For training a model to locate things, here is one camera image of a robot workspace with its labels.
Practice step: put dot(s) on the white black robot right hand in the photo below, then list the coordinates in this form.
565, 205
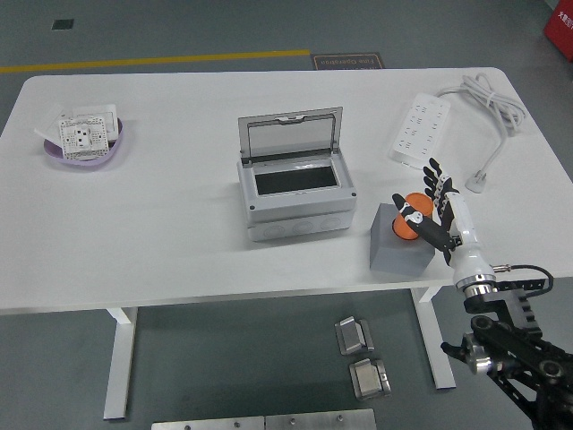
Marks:
465, 242

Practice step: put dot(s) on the white switch plate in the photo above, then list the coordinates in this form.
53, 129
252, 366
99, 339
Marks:
47, 125
96, 109

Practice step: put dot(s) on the white power strip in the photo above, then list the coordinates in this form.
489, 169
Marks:
418, 130

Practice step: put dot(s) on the purple bowl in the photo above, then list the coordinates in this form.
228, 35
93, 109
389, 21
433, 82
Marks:
89, 162

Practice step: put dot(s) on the white table leg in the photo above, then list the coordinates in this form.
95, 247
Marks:
120, 358
436, 349

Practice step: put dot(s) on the red box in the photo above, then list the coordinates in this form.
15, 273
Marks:
559, 24

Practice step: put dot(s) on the grey holder block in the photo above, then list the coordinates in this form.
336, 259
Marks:
394, 260

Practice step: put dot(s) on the dark floor hatch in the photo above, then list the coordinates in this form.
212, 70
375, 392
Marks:
62, 24

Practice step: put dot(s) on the white printed socket module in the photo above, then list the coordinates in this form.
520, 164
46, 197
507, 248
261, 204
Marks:
82, 136

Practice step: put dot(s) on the yellow floor tape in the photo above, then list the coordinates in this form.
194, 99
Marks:
156, 61

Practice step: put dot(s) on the dark floor sign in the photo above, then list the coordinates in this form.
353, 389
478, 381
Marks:
347, 61

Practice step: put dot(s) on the orange cylinder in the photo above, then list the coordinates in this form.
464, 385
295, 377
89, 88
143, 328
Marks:
418, 203

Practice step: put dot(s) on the grey junction box clear lid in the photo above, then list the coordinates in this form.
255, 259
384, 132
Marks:
295, 210

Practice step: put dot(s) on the metal plate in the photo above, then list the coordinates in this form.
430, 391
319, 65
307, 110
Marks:
206, 423
320, 420

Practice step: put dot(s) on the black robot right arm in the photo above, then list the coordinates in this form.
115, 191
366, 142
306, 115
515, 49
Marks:
497, 309

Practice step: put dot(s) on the metal block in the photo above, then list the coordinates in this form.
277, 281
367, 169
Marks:
351, 338
369, 380

